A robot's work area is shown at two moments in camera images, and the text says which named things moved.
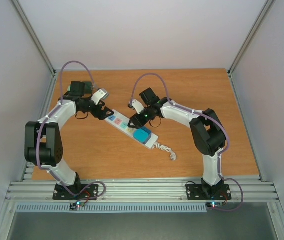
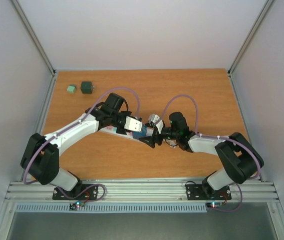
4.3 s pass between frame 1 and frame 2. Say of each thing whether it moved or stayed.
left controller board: stayed
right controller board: stayed
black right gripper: moved
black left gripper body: moved
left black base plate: stayed
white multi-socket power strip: moved
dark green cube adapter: stayed
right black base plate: stayed
